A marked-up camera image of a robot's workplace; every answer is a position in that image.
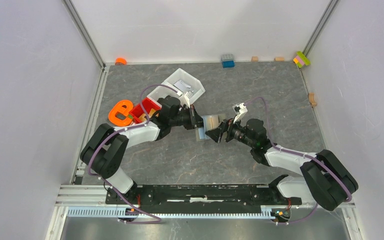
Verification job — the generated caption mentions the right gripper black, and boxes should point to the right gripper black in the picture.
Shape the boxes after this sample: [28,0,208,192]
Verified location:
[205,114,255,149]

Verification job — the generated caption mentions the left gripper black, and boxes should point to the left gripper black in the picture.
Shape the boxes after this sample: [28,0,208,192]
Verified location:
[169,104,209,130]

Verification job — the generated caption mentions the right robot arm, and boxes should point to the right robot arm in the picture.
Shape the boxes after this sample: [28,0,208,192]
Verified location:
[205,118,359,211]

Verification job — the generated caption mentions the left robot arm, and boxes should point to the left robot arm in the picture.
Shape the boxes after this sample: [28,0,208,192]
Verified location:
[79,95,204,204]

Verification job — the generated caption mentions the silver card in bin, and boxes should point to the silver card in bin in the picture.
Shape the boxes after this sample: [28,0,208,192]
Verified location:
[173,79,194,93]

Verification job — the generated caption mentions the white plastic bin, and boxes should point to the white plastic bin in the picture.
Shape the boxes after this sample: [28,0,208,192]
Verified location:
[147,68,206,106]

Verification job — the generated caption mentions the red plastic bin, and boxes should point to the red plastic bin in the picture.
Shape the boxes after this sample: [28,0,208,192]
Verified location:
[129,97,161,124]

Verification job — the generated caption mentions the wooden blocks in red bin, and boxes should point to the wooden blocks in red bin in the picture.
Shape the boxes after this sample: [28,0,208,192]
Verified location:
[138,111,155,123]

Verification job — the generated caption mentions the blue toy brick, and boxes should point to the blue toy brick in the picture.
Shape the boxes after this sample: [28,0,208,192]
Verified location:
[220,53,235,68]

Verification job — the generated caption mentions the orange tape dispenser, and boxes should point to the orange tape dispenser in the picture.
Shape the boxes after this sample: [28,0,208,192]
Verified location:
[108,99,134,127]

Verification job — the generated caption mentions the flat wooden block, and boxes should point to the flat wooden block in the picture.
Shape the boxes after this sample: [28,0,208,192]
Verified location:
[274,56,285,62]

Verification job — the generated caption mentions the orange round piece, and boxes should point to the orange round piece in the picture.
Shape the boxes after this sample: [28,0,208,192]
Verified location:
[114,57,127,66]

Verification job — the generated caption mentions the curved wooden piece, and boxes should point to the curved wooden piece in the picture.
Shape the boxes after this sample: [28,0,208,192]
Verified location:
[308,92,318,108]

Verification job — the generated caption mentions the green pink toy bricks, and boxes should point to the green pink toy bricks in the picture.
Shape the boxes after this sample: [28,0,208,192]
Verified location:
[292,51,311,69]

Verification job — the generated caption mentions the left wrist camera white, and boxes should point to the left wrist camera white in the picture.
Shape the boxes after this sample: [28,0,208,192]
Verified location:
[178,91,194,108]

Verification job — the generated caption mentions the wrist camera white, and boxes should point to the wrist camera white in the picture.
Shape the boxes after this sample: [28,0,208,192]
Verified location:
[232,102,248,124]
[178,91,194,108]

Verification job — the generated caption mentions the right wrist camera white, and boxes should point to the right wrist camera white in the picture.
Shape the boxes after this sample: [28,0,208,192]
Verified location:
[232,102,248,124]

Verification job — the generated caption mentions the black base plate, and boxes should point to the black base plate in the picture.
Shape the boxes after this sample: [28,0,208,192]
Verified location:
[124,184,302,214]

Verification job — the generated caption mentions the slotted cable duct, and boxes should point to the slotted cable duct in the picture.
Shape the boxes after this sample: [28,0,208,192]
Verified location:
[66,207,274,220]

